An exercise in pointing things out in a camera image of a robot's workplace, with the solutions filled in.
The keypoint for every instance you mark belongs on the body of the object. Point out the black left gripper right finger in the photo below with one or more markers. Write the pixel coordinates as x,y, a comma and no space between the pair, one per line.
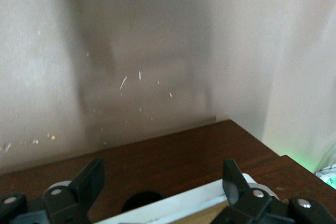
244,203

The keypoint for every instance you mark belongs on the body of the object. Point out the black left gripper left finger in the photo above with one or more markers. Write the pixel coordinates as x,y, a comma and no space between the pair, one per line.
78,195

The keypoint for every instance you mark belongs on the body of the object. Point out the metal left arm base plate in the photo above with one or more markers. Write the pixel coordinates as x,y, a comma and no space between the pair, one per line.
328,176

